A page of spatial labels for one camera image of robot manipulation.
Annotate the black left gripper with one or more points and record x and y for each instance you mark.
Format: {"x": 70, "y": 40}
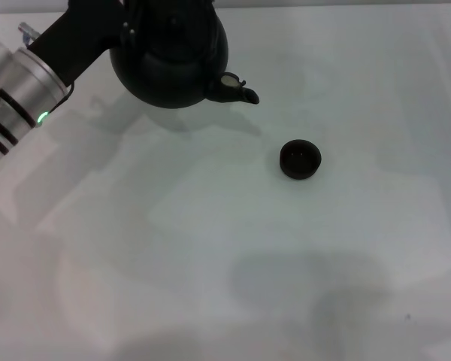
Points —
{"x": 71, "y": 49}

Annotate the small dark brown teacup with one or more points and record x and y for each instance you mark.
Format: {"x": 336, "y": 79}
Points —
{"x": 300, "y": 159}

